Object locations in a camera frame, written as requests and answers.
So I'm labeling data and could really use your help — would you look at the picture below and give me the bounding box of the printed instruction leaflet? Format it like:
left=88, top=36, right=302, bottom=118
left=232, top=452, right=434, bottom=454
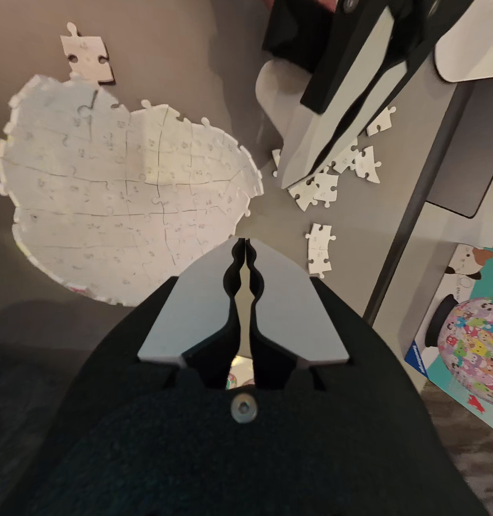
left=228, top=355, right=255, bottom=388

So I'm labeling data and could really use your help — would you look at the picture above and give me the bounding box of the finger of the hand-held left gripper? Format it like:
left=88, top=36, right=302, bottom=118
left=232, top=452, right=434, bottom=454
left=255, top=58, right=315, bottom=158
left=277, top=7, right=412, bottom=191

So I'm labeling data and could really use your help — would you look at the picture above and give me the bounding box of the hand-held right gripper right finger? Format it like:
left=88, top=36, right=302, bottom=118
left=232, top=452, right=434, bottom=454
left=247, top=239, right=349, bottom=368

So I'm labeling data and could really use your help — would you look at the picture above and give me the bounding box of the colourful puzzle ball box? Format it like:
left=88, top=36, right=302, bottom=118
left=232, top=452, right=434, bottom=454
left=404, top=242, right=493, bottom=417

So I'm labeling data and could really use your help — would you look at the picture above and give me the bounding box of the partly built white puzzle ball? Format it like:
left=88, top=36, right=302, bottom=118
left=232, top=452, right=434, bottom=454
left=0, top=74, right=263, bottom=307

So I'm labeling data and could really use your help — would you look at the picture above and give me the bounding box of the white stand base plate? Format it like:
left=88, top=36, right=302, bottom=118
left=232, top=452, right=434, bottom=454
left=435, top=0, right=493, bottom=84

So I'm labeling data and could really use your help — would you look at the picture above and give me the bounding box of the puzzle pieces group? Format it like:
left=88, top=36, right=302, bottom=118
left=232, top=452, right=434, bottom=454
left=271, top=105, right=398, bottom=280

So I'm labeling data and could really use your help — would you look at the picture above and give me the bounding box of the single white puzzle piece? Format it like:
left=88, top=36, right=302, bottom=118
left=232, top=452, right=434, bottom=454
left=59, top=22, right=116, bottom=86

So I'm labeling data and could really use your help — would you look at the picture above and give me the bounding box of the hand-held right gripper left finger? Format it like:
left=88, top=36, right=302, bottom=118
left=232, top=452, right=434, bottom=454
left=138, top=238, right=244, bottom=368

